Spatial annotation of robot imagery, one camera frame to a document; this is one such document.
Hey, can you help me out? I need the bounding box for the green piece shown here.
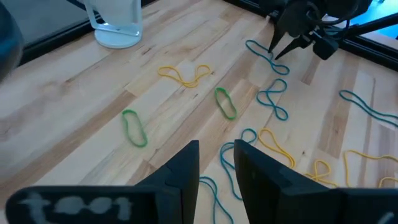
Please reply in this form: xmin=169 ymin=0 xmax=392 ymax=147
xmin=121 ymin=109 xmax=149 ymax=148

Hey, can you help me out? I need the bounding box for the teal rubber band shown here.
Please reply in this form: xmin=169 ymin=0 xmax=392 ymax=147
xmin=245 ymin=39 xmax=290 ymax=76
xmin=220 ymin=128 xmax=258 ymax=202
xmin=338 ymin=90 xmax=398 ymax=128
xmin=256 ymin=78 xmax=289 ymax=121
xmin=198 ymin=176 xmax=234 ymax=224

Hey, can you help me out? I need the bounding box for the green rubber band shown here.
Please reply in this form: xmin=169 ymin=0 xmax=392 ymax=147
xmin=214 ymin=87 xmax=238 ymax=121

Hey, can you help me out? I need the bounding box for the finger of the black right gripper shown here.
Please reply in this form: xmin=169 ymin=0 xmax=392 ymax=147
xmin=268 ymin=26 xmax=293 ymax=53
xmin=275 ymin=35 xmax=313 ymax=60

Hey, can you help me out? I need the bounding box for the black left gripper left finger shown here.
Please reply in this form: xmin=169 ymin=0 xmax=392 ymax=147
xmin=5 ymin=139 xmax=200 ymax=224

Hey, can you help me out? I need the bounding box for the yellow rubber band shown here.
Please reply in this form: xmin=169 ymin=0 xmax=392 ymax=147
xmin=157 ymin=64 xmax=213 ymax=88
xmin=304 ymin=159 xmax=339 ymax=187
xmin=257 ymin=128 xmax=296 ymax=169
xmin=378 ymin=176 xmax=398 ymax=189
xmin=343 ymin=149 xmax=398 ymax=187

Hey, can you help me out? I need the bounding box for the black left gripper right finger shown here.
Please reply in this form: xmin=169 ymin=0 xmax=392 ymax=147
xmin=233 ymin=139 xmax=398 ymax=224

